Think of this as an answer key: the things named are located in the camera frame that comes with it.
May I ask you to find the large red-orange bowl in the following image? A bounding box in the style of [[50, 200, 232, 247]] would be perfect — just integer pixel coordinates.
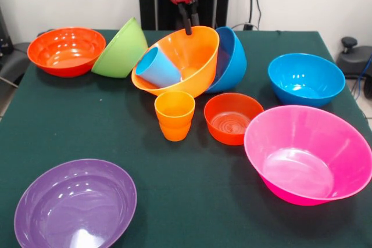
[[27, 27, 107, 78]]

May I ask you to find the small red bowl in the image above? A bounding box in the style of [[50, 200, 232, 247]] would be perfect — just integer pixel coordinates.
[[203, 92, 264, 146]]

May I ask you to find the blue cone-shaped bowl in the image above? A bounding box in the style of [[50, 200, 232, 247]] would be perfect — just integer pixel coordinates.
[[203, 26, 248, 94]]

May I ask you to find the blue cup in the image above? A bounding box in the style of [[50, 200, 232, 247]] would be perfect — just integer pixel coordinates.
[[135, 46, 183, 88]]

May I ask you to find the large orange bowl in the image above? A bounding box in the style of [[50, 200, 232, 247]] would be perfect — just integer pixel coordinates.
[[131, 26, 220, 99]]

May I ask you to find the black pedestal foot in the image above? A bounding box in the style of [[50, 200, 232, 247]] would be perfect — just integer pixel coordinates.
[[336, 37, 372, 80], [0, 41, 33, 92]]

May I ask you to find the pink bowl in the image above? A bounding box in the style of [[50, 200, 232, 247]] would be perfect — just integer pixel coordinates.
[[243, 105, 372, 206]]

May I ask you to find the black equipment box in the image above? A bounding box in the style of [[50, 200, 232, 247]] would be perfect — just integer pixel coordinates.
[[0, 8, 13, 56]]

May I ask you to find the purple bowl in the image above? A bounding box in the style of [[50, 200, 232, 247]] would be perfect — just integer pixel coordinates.
[[13, 159, 138, 248]]

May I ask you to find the blue round bowl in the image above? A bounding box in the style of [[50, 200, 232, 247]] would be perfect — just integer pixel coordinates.
[[267, 53, 346, 108]]

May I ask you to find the orange cup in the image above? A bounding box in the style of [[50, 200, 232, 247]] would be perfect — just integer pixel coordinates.
[[159, 120, 192, 142], [154, 91, 196, 129]]

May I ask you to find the wall cable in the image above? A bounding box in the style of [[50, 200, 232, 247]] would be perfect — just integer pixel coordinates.
[[228, 0, 264, 31]]

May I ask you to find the dark green table cloth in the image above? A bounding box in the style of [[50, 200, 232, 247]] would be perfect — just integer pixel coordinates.
[[0, 29, 372, 248]]

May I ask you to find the blue cable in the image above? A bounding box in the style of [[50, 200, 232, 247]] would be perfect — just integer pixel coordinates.
[[352, 55, 372, 99]]

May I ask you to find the green bowl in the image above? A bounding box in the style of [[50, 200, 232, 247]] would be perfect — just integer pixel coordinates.
[[91, 17, 149, 79]]

